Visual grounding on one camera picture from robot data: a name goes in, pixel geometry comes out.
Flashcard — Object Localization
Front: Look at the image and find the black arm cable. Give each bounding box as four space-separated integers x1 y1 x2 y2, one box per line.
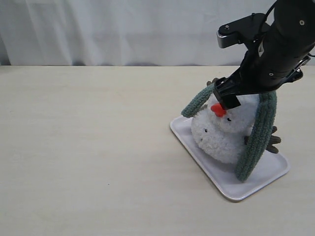
255 0 279 37

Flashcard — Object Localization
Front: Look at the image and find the white backdrop curtain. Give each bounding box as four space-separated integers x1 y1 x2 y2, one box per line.
0 0 272 66

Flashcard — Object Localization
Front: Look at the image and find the green fuzzy scarf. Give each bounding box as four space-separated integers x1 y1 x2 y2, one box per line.
181 86 281 182

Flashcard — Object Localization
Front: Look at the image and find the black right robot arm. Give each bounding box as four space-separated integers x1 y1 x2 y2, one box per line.
230 0 315 95

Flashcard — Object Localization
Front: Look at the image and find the white plastic tray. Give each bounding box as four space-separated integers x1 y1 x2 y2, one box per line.
169 115 290 203

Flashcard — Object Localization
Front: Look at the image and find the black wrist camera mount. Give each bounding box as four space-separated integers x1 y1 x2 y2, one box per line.
217 13 270 49

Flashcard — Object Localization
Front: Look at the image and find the white plush snowman toy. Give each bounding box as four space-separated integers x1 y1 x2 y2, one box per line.
183 80 282 164

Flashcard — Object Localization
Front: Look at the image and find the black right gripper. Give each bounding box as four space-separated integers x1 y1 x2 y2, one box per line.
213 44 303 110

